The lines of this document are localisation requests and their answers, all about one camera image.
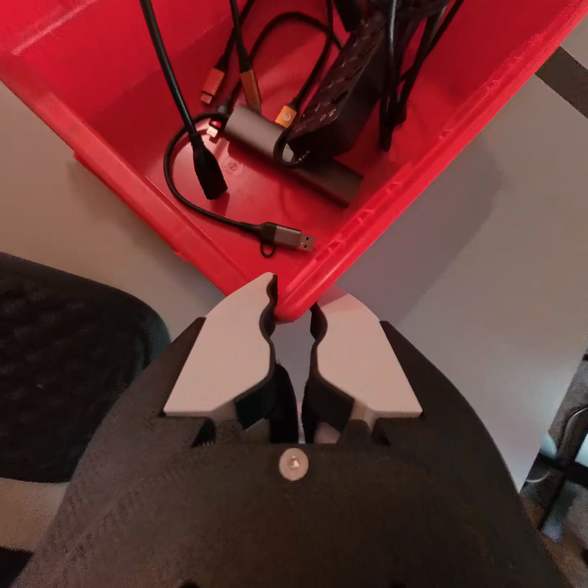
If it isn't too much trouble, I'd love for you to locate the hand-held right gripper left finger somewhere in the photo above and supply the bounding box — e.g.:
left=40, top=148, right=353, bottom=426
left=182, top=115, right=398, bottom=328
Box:
left=162, top=272, right=280, bottom=420

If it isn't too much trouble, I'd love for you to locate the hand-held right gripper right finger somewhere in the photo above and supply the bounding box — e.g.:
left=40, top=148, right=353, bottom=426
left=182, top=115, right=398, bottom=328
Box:
left=310, top=294, right=423, bottom=419

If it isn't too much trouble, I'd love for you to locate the black usb hub with buttons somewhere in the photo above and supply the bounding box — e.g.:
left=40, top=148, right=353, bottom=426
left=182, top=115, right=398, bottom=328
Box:
left=292, top=13, right=392, bottom=158

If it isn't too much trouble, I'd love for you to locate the red plastic bin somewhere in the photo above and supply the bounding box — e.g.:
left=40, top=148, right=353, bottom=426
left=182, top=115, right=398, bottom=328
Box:
left=0, top=0, right=588, bottom=322

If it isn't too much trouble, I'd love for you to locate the black honeycomb cushion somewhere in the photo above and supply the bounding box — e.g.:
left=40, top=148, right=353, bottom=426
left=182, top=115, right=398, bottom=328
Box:
left=0, top=252, right=172, bottom=484

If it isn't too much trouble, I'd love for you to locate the black cable with grey plug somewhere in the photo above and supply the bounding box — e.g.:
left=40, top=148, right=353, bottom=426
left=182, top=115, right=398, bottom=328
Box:
left=163, top=115, right=318, bottom=259

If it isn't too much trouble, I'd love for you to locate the thick black cable with socket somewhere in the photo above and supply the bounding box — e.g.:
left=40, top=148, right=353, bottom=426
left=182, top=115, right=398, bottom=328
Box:
left=139, top=0, right=229, bottom=201

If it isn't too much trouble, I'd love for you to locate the cable with orange logo plug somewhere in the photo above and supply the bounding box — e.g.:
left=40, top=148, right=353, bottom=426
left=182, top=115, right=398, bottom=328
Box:
left=257, top=13, right=344, bottom=128

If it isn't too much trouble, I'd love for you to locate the cable with brown plug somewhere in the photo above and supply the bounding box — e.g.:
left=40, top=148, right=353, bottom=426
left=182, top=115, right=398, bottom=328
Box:
left=229, top=0, right=264, bottom=115

